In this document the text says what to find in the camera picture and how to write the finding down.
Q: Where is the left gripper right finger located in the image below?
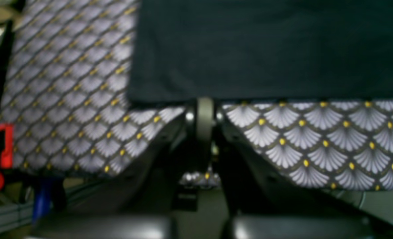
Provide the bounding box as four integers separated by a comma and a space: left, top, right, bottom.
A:
214, 110, 393, 239

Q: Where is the dark grey T-shirt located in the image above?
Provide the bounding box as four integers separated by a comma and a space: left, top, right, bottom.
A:
126, 0, 393, 104

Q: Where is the fan-patterned table cloth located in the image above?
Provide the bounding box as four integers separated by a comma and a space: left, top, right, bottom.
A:
0, 0, 393, 192

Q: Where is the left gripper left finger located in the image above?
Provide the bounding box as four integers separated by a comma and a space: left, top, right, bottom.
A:
34, 100, 213, 239

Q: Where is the red clamp on table edge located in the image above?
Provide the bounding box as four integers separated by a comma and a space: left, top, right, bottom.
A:
0, 123, 14, 191

